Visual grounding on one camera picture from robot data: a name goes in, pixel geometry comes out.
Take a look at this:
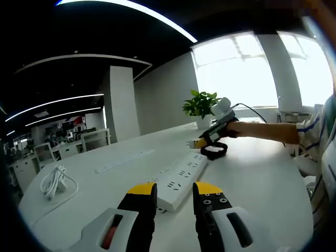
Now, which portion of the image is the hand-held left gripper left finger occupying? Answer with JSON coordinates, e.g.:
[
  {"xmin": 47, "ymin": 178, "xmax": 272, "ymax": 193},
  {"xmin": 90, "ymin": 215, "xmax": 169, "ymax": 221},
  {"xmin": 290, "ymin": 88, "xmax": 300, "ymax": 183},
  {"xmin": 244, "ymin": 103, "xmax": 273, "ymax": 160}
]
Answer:
[{"xmin": 70, "ymin": 182, "xmax": 158, "ymax": 252}]

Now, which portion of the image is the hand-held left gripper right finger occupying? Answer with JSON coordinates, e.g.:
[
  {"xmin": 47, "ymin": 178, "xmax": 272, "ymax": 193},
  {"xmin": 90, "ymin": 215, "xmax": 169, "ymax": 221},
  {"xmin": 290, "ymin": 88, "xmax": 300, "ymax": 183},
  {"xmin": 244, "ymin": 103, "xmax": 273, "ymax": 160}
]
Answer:
[{"xmin": 192, "ymin": 181, "xmax": 263, "ymax": 252}]

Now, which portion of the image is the charger with black cable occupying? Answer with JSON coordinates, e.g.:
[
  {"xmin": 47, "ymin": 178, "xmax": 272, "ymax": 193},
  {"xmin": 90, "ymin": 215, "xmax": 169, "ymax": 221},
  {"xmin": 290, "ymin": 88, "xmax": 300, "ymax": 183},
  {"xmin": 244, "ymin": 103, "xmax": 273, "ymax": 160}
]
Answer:
[{"xmin": 188, "ymin": 140, "xmax": 228, "ymax": 161}]

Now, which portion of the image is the white power strip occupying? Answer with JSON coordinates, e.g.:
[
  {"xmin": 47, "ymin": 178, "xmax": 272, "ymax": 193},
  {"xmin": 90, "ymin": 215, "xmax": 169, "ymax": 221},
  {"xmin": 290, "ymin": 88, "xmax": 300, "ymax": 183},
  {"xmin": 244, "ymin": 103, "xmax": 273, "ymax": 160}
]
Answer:
[{"xmin": 151, "ymin": 152, "xmax": 208, "ymax": 212}]

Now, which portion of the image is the white mesh desk partition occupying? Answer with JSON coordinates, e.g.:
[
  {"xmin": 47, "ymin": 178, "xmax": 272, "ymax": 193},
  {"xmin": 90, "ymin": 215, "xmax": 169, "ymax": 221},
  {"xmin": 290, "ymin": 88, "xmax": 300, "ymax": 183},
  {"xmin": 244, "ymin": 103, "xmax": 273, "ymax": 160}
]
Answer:
[{"xmin": 80, "ymin": 128, "xmax": 111, "ymax": 152}]

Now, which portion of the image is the person's right hand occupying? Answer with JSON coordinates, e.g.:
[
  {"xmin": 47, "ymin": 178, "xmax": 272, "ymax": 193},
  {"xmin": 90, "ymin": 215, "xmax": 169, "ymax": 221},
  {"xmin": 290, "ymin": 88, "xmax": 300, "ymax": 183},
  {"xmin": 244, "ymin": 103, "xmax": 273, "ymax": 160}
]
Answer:
[{"xmin": 225, "ymin": 121, "xmax": 241, "ymax": 139}]

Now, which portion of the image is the green plant in white pot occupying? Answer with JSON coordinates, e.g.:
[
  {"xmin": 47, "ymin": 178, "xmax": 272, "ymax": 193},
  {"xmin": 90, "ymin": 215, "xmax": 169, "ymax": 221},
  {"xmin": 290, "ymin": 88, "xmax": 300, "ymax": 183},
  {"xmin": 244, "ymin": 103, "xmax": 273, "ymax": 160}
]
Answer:
[{"xmin": 182, "ymin": 89, "xmax": 223, "ymax": 129}]

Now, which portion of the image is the white office chair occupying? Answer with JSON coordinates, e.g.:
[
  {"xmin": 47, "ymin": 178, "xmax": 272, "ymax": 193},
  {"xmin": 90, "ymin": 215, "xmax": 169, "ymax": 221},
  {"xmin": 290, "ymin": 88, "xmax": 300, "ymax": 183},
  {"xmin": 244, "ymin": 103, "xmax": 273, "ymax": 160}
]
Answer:
[{"xmin": 34, "ymin": 141, "xmax": 57, "ymax": 164}]

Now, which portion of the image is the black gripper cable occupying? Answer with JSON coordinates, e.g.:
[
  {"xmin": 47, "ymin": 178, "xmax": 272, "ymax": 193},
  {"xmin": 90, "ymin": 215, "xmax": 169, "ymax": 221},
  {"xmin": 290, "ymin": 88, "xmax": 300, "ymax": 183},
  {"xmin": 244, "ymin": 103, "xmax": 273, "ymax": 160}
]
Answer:
[{"xmin": 230, "ymin": 102, "xmax": 267, "ymax": 124}]

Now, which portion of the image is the white coiled cable with adapter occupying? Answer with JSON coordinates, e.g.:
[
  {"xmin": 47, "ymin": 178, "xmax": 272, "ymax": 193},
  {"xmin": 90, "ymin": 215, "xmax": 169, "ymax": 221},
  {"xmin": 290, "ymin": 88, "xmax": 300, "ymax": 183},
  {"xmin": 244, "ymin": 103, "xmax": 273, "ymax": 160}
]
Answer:
[{"xmin": 39, "ymin": 164, "xmax": 79, "ymax": 202}]

